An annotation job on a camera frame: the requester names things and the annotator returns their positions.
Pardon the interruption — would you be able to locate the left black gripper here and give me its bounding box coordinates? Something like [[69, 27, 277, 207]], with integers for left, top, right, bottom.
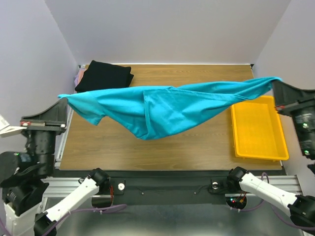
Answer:
[[26, 94, 72, 171]]

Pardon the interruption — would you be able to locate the teal t shirt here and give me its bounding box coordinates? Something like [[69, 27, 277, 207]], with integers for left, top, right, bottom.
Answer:
[[58, 77, 281, 140]]

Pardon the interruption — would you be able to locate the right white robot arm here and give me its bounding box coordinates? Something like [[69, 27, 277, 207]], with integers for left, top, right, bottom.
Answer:
[[226, 81, 315, 235]]

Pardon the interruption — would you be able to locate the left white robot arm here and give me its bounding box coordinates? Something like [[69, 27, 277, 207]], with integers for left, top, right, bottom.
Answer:
[[0, 98, 110, 236]]

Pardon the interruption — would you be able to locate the lilac folded t shirt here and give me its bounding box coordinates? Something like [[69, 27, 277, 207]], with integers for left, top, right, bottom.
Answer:
[[74, 68, 86, 86]]

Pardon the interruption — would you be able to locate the yellow plastic tray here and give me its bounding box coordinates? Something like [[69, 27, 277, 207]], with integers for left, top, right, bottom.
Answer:
[[231, 95, 289, 161]]

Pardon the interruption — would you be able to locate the black folded t shirt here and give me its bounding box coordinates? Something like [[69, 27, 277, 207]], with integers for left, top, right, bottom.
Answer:
[[75, 60, 134, 92]]

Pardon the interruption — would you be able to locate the left side aluminium rail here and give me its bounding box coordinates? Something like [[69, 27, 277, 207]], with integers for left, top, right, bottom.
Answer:
[[55, 106, 73, 169]]

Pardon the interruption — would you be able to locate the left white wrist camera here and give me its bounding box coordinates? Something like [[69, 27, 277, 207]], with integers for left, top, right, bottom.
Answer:
[[0, 115, 26, 138]]

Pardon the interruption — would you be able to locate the aluminium extrusion rail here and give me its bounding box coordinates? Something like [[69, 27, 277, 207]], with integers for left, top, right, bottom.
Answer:
[[43, 176, 302, 198]]

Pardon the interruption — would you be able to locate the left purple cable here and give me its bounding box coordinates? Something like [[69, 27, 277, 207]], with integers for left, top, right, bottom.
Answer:
[[44, 204, 128, 234]]

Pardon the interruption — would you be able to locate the purple cable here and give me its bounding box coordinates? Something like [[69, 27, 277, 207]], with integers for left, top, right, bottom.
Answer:
[[230, 172, 296, 228], [44, 204, 128, 234]]

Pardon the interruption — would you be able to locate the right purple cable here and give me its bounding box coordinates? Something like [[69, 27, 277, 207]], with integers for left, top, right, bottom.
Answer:
[[230, 172, 296, 228]]

